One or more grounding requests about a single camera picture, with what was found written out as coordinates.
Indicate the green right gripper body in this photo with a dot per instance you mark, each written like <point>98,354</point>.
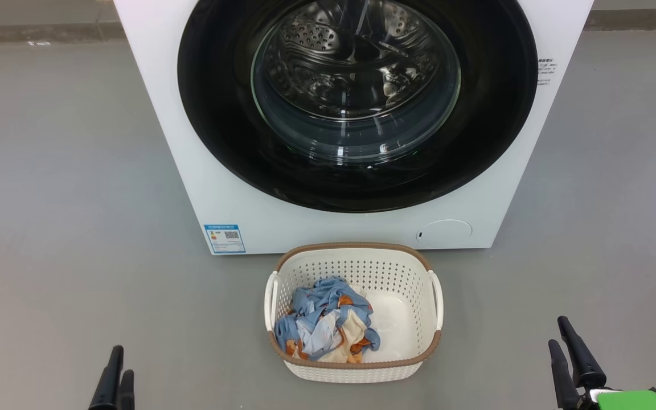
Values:
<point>630,401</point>

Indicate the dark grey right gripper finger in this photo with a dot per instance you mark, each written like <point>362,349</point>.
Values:
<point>564,387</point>
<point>584,367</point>

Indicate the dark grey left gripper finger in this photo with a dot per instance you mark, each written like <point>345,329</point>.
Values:
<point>126,396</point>
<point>109,387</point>

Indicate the blue cartoon print garment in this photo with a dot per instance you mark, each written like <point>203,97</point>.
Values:
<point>316,302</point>

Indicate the round dark washer door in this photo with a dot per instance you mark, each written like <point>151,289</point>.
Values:
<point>220,114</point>

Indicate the white front-load washing machine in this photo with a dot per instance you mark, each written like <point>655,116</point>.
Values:
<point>305,228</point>

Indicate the stainless steel washing machine drum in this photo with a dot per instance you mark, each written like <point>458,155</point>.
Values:
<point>316,40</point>

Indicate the cream perforated basket brown rim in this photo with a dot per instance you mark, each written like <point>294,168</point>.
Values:
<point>402,319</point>

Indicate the blue energy label sticker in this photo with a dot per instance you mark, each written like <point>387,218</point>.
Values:
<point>224,239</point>

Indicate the round drain filter cover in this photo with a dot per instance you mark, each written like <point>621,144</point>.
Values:
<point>445,233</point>

